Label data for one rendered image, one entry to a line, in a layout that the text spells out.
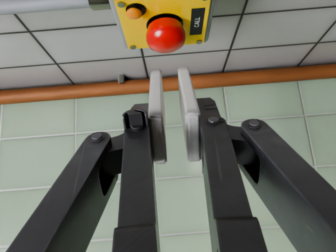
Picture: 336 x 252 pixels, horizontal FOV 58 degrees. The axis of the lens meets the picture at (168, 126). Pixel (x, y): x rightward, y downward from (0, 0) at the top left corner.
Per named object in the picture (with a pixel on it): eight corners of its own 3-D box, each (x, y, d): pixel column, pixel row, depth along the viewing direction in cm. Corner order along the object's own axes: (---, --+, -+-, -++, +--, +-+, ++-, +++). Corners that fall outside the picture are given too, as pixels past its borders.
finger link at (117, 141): (152, 175, 15) (90, 180, 15) (153, 123, 19) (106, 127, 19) (149, 149, 14) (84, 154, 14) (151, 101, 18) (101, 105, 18)
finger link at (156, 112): (167, 165, 16) (153, 166, 16) (164, 107, 22) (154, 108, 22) (162, 116, 15) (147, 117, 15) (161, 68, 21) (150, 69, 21)
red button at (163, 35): (183, 27, 33) (146, 30, 33) (183, 3, 29) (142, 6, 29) (186, 56, 32) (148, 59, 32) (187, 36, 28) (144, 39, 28)
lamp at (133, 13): (142, 14, 29) (127, 15, 29) (140, 3, 28) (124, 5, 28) (143, 21, 29) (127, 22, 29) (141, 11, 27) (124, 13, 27)
